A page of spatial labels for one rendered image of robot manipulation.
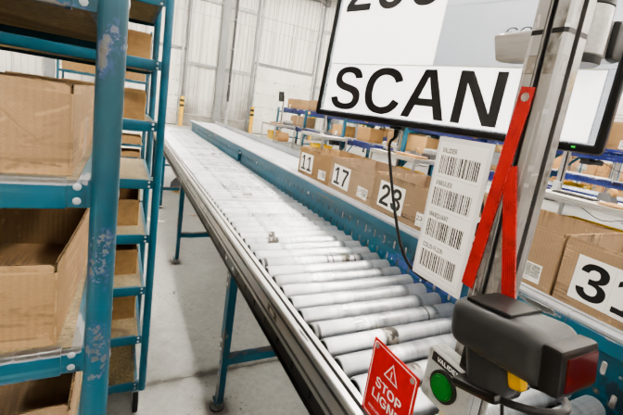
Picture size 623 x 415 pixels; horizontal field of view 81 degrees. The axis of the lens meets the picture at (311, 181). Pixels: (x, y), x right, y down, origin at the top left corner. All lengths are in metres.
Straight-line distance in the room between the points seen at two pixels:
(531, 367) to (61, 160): 0.51
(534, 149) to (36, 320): 0.58
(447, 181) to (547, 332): 0.21
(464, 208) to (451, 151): 0.08
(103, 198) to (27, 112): 0.12
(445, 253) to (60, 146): 0.48
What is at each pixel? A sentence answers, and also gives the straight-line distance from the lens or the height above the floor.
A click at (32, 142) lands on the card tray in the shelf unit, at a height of 1.17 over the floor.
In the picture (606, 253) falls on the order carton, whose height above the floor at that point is 1.04.
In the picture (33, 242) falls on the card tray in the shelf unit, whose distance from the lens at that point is 0.83.
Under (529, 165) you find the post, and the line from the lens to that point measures 0.46.
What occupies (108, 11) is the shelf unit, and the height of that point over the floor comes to 1.31.
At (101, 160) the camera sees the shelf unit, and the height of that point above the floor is 1.17.
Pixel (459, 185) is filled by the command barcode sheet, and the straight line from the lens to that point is 0.50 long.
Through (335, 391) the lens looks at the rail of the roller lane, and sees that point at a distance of 0.81.
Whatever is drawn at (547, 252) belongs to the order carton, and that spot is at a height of 0.99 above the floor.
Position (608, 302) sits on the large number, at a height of 0.93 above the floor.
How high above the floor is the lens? 1.25
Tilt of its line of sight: 10 degrees down
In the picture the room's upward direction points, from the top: 9 degrees clockwise
